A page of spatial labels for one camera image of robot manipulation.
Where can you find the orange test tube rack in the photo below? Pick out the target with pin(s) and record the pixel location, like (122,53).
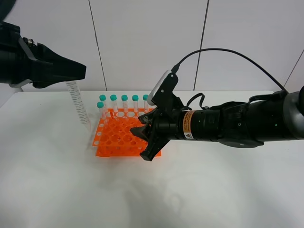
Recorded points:
(113,137)

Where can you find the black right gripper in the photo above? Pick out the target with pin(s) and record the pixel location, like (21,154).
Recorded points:
(160,125)

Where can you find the clear tube green cap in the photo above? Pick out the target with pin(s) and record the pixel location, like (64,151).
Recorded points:
(78,103)

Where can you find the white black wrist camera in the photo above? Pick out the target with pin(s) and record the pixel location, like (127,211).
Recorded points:
(167,82)

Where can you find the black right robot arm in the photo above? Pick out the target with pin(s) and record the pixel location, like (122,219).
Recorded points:
(263,118)

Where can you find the rack tube front left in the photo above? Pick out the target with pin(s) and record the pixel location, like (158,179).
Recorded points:
(102,112)

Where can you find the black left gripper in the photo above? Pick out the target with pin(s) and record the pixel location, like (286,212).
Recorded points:
(16,57)

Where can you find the rack tube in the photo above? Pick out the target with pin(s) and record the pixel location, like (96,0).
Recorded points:
(113,99)
(102,112)
(104,101)
(125,103)
(145,103)
(135,99)

